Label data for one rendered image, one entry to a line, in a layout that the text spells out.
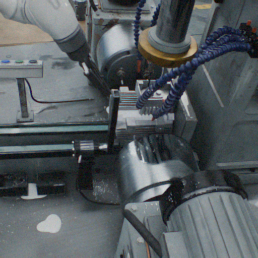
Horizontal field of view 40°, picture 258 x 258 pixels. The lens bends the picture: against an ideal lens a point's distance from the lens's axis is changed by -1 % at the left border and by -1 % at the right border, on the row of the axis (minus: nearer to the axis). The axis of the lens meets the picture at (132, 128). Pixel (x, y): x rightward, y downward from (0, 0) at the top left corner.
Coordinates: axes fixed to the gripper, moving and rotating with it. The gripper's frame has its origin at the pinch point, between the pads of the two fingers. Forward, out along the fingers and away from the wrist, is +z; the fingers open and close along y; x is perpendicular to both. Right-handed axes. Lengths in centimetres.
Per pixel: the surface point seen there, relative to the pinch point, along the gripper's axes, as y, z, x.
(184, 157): -36.1, 4.7, -18.4
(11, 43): 169, 57, 92
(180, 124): -18.1, 11.8, -20.1
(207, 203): -62, -16, -22
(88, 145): -20.4, 2.2, 8.8
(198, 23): 234, 164, -64
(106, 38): 28.1, 0.2, -4.4
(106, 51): 20.2, 0.7, -3.2
